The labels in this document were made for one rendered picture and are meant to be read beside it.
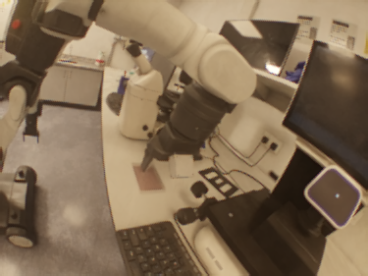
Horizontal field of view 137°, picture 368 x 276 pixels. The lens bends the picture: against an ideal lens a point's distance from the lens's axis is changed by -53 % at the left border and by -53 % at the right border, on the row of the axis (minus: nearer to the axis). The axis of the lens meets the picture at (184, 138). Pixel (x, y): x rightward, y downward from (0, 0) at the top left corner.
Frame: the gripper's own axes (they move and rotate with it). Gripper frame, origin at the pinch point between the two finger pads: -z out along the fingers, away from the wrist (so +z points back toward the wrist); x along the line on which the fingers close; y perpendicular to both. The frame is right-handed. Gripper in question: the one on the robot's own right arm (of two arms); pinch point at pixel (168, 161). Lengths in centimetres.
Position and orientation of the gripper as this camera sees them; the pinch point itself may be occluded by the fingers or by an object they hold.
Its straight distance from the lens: 36.9
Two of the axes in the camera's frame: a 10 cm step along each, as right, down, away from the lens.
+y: -3.7, -6.8, 6.3
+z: 4.5, -7.2, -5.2
